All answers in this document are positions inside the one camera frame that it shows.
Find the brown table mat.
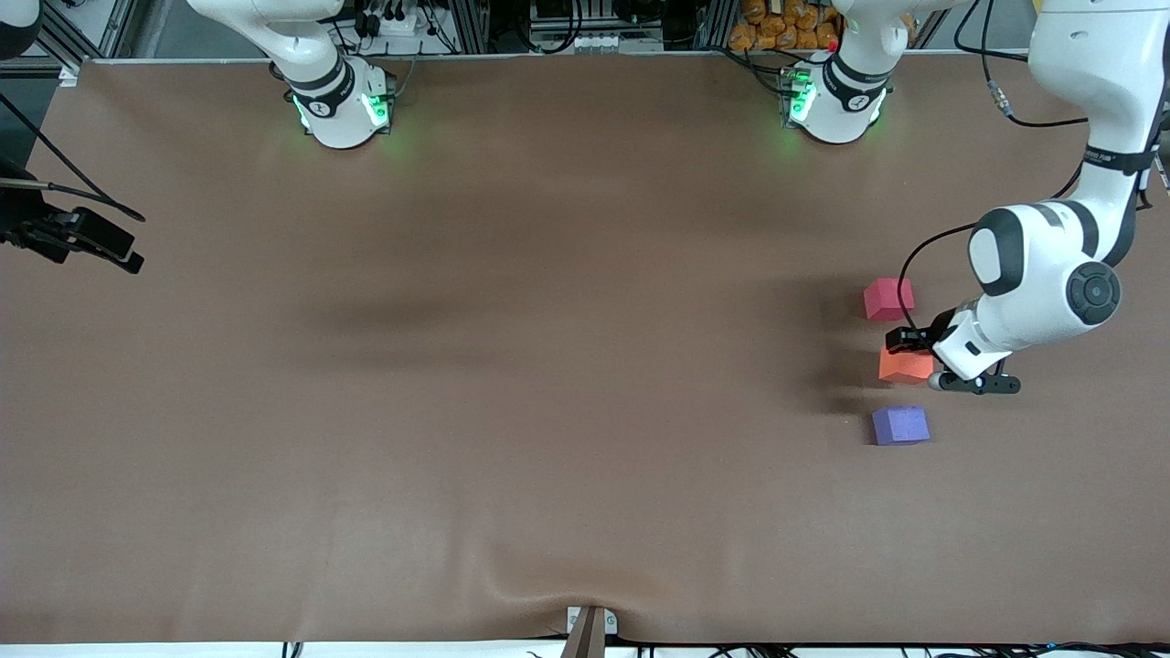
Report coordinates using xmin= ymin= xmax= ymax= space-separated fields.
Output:
xmin=0 ymin=50 xmax=1170 ymax=646

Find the metal table clamp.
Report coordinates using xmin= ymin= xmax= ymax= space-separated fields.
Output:
xmin=559 ymin=605 xmax=620 ymax=658

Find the silver table edge rail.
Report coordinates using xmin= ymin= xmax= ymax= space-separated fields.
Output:
xmin=80 ymin=48 xmax=1034 ymax=65

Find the bag of orange items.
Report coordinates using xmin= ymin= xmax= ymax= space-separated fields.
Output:
xmin=728 ymin=0 xmax=844 ymax=52

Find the red foam block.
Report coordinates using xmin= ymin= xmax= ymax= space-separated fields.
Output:
xmin=863 ymin=278 xmax=916 ymax=322

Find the purple foam block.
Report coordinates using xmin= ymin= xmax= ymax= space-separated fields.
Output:
xmin=871 ymin=405 xmax=931 ymax=447

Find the white power strip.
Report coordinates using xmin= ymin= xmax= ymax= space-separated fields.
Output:
xmin=352 ymin=7 xmax=420 ymax=39

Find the orange foam block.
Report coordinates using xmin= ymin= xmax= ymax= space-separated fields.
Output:
xmin=877 ymin=344 xmax=937 ymax=384

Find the white connector strip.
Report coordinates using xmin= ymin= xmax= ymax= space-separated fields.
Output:
xmin=539 ymin=32 xmax=665 ymax=54

